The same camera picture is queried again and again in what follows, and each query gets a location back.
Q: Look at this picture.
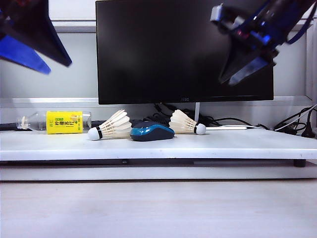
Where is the grey aluminium partition frame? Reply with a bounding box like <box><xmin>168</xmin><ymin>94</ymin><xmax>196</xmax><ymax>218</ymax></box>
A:
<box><xmin>0</xmin><ymin>16</ymin><xmax>317</xmax><ymax>110</ymax></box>

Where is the clear bottle yellow label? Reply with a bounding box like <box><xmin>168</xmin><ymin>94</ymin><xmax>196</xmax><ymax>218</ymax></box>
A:
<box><xmin>16</xmin><ymin>111</ymin><xmax>92</xmax><ymax>135</ymax></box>

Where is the black keyboard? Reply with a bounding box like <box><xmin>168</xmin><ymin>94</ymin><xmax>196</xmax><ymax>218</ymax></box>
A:
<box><xmin>91</xmin><ymin>119</ymin><xmax>144</xmax><ymax>128</ymax></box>

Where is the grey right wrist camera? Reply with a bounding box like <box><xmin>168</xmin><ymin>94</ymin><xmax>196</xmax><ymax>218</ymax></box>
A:
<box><xmin>210</xmin><ymin>4</ymin><xmax>225</xmax><ymax>23</ymax></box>

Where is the blue black computer mouse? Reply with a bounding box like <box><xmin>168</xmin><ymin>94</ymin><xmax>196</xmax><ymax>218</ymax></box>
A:
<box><xmin>130</xmin><ymin>121</ymin><xmax>175</xmax><ymax>142</ymax></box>

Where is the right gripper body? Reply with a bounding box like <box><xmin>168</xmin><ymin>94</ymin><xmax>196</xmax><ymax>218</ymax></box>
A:
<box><xmin>220</xmin><ymin>0</ymin><xmax>293</xmax><ymax>65</ymax></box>

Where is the black computer monitor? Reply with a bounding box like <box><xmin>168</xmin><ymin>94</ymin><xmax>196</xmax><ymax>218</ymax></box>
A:
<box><xmin>95</xmin><ymin>0</ymin><xmax>274</xmax><ymax>106</ymax></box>

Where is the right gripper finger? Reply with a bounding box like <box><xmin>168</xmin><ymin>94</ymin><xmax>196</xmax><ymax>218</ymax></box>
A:
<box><xmin>218</xmin><ymin>37</ymin><xmax>261</xmax><ymax>84</ymax></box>
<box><xmin>228</xmin><ymin>57</ymin><xmax>269</xmax><ymax>87</ymax></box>

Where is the white feather shuttlecock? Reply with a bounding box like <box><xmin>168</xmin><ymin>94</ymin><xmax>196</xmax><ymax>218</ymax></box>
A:
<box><xmin>169</xmin><ymin>110</ymin><xmax>207</xmax><ymax>136</ymax></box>
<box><xmin>87</xmin><ymin>110</ymin><xmax>133</xmax><ymax>141</ymax></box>

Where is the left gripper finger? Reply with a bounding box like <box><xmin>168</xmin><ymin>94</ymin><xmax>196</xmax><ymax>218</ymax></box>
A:
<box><xmin>4</xmin><ymin>0</ymin><xmax>72</xmax><ymax>67</ymax></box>
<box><xmin>0</xmin><ymin>34</ymin><xmax>52</xmax><ymax>75</ymax></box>

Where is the thin black cable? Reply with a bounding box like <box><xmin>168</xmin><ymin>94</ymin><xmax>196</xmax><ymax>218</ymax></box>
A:
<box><xmin>200</xmin><ymin>116</ymin><xmax>269</xmax><ymax>131</ymax></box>

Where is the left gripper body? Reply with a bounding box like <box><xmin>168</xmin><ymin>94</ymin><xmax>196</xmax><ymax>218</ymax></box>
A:
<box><xmin>0</xmin><ymin>0</ymin><xmax>33</xmax><ymax>24</ymax></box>

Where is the white cable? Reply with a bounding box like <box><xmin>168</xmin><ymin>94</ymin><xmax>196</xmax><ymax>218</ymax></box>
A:
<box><xmin>245</xmin><ymin>104</ymin><xmax>317</xmax><ymax>131</ymax></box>

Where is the black looped cable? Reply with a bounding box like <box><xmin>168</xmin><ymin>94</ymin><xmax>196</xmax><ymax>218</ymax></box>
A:
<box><xmin>273</xmin><ymin>106</ymin><xmax>314</xmax><ymax>132</ymax></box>

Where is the silver monitor stand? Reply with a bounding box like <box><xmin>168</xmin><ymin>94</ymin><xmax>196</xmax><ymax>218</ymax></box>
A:
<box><xmin>173</xmin><ymin>102</ymin><xmax>249</xmax><ymax>131</ymax></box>

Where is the black power plug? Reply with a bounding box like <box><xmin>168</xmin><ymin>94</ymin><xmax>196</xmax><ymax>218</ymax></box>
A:
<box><xmin>301</xmin><ymin>109</ymin><xmax>317</xmax><ymax>138</ymax></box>

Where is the black cable bundle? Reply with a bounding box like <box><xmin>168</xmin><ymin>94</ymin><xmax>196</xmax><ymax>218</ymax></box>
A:
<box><xmin>143</xmin><ymin>103</ymin><xmax>196</xmax><ymax>126</ymax></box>

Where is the white base panel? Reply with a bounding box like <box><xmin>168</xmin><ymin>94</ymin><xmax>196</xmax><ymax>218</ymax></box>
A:
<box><xmin>0</xmin><ymin>165</ymin><xmax>317</xmax><ymax>182</ymax></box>

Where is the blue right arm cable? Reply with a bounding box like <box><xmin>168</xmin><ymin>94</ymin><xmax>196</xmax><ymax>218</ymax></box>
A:
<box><xmin>286</xmin><ymin>12</ymin><xmax>314</xmax><ymax>46</ymax></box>

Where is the white raised desk board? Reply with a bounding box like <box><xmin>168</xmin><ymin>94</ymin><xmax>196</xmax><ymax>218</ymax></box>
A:
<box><xmin>0</xmin><ymin>128</ymin><xmax>317</xmax><ymax>161</ymax></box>

